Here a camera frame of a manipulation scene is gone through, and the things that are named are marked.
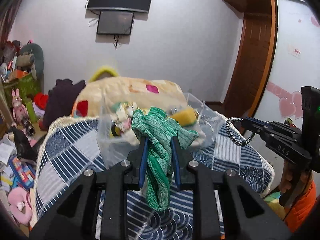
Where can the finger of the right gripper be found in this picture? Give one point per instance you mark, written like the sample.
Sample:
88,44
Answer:
255,125

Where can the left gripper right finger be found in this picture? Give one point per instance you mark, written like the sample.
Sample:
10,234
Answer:
190,175

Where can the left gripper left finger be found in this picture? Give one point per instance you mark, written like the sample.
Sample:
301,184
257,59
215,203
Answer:
127,175

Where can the clear plastic storage bin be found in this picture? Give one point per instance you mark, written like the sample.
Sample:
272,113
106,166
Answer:
117,139

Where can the green mesh cloth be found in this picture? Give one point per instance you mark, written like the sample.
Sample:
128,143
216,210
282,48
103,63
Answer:
159,129

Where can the yellow sponge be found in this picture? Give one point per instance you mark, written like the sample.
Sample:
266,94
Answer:
186,117

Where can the floral fabric scrunchie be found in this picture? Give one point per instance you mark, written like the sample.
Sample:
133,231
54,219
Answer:
121,117

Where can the orange sleeve forearm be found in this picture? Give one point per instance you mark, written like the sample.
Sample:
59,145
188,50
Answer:
303,206

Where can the right hand holding handle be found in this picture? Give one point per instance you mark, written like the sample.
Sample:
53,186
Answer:
287,177

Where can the white sticker-covered suitcase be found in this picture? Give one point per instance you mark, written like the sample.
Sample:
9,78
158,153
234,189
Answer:
289,122

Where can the brown wooden door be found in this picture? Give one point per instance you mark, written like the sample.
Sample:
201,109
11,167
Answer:
251,67

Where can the blue white patterned bedspread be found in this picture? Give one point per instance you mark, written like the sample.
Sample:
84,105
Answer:
242,213

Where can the white wardrobe sliding door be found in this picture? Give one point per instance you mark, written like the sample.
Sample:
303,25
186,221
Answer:
295,63

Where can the beige patchwork plush blanket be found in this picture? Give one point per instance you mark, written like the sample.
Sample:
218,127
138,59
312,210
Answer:
159,93

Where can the dark purple garment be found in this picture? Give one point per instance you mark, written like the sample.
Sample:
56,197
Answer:
60,102

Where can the colourful puzzle box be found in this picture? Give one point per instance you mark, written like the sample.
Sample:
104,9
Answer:
23,172

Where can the red plush item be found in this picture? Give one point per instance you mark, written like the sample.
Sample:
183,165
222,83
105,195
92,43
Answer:
41,100

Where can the green cylinder bottle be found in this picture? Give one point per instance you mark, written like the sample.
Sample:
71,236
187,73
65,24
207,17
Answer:
30,110

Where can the pink bunny plush toy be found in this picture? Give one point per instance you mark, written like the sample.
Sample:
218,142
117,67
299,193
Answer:
19,111

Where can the green cardboard box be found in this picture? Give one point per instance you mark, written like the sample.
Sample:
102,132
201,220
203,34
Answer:
26,85

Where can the grey green plush dinosaur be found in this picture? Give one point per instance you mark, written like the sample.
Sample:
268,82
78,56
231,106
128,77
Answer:
31,60

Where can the small wall monitor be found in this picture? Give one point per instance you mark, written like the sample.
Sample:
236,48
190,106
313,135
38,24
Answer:
113,22

